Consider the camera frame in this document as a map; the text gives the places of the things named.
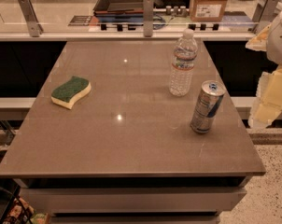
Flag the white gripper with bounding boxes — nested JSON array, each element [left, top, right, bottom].
[[246, 11, 282, 128]]

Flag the silver blue redbull can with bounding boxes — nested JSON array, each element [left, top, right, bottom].
[[190, 80, 226, 133]]

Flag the clear plastic water bottle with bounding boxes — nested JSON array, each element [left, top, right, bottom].
[[169, 28, 198, 96]]

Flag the brown cardboard box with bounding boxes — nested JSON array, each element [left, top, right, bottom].
[[190, 0, 228, 21]]

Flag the dark grey tray bin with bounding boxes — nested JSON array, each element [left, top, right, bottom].
[[93, 0, 143, 15]]

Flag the green yellow sponge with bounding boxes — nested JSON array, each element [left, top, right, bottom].
[[51, 76, 92, 109]]

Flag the grey table base drawers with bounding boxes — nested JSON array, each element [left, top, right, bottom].
[[21, 186, 247, 224]]

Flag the glass barrier panel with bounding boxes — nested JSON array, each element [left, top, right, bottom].
[[0, 0, 282, 35]]

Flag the colourful snack packets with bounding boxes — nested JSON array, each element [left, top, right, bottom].
[[1, 198, 50, 224]]

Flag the right metal glass bracket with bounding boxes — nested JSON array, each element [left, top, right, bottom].
[[252, 0, 280, 34]]

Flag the metal glass bracket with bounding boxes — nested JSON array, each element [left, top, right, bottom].
[[143, 0, 154, 37], [18, 0, 43, 37], [252, 0, 280, 34]]

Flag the middle metal glass bracket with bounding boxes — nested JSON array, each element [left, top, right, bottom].
[[143, 0, 154, 37]]

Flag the left metal glass bracket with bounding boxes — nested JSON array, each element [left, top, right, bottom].
[[18, 0, 43, 37]]

